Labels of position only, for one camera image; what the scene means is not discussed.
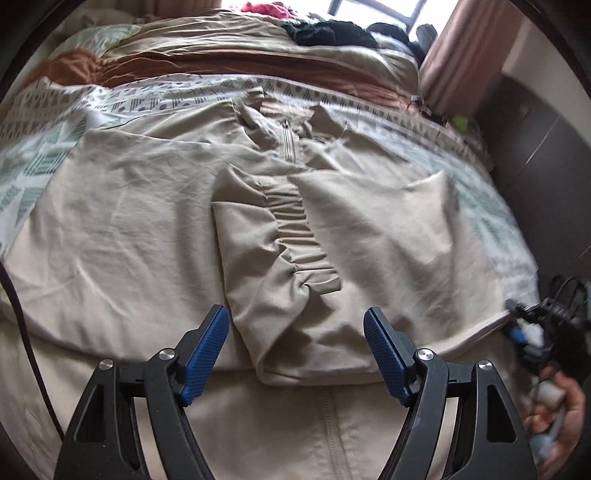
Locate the patterned white bed quilt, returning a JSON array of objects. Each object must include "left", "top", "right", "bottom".
[{"left": 1, "top": 74, "right": 539, "bottom": 303}]

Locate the red garment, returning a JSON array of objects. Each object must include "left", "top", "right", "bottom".
[{"left": 240, "top": 2, "right": 294, "bottom": 20}]

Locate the black cable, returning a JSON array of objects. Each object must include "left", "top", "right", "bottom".
[{"left": 0, "top": 262, "right": 66, "bottom": 441}]

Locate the right hand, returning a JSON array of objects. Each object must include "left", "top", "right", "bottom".
[{"left": 524, "top": 366, "right": 586, "bottom": 479}]

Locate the pink-brown curtain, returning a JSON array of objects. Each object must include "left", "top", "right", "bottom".
[{"left": 420, "top": 0, "right": 523, "bottom": 118}]

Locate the black clothes pile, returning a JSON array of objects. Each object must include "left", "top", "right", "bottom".
[{"left": 280, "top": 20, "right": 429, "bottom": 66}]

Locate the brown and beige blanket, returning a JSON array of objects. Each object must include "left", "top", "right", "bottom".
[{"left": 25, "top": 11, "right": 420, "bottom": 109}]

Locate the beige jacket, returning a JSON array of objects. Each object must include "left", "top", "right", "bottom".
[{"left": 1, "top": 92, "right": 516, "bottom": 479}]

